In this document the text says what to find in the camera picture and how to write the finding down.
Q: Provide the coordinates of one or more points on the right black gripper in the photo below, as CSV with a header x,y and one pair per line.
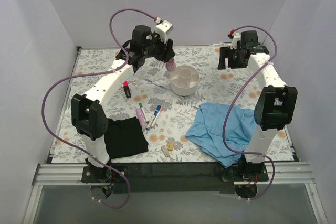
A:
x,y
227,56

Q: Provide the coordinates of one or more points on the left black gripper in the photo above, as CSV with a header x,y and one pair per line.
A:
x,y
165,51

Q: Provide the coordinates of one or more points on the white round divided organizer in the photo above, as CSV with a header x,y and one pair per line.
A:
x,y
184,80

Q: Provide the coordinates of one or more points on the pink black highlighter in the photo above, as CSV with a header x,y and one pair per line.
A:
x,y
127,89

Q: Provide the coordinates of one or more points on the blue capped marker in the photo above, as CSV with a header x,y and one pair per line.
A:
x,y
153,117

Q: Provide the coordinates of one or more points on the orange capped marker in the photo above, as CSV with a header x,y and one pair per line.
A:
x,y
156,117

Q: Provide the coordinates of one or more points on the light pink highlighter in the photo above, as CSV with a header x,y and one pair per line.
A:
x,y
140,117

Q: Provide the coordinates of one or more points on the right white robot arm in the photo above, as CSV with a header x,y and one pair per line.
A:
x,y
274,108

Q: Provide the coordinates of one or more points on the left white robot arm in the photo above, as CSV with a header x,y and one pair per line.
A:
x,y
87,110

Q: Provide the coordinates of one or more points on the purple thin pen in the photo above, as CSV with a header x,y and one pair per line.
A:
x,y
154,83

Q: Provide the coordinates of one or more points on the floral table mat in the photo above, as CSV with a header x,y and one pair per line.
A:
x,y
215,86

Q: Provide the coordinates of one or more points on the green capped marker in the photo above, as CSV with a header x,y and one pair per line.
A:
x,y
143,112

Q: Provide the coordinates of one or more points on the light blue cloth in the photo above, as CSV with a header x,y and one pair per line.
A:
x,y
207,131

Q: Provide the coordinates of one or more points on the yellow small clip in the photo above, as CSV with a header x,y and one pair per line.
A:
x,y
170,146

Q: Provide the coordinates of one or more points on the black folded cloth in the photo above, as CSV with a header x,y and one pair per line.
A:
x,y
124,138

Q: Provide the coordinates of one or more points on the beige eraser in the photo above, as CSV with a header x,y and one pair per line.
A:
x,y
165,151

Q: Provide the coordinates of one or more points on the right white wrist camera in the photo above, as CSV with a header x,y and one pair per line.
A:
x,y
235,37

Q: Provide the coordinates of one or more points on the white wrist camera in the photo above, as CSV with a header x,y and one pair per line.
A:
x,y
163,29
235,37

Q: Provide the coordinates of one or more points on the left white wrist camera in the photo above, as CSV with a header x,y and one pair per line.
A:
x,y
163,29

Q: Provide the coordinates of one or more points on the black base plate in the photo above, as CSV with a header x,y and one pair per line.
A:
x,y
173,176

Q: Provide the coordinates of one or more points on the aluminium front rail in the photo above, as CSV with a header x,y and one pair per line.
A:
x,y
71,174

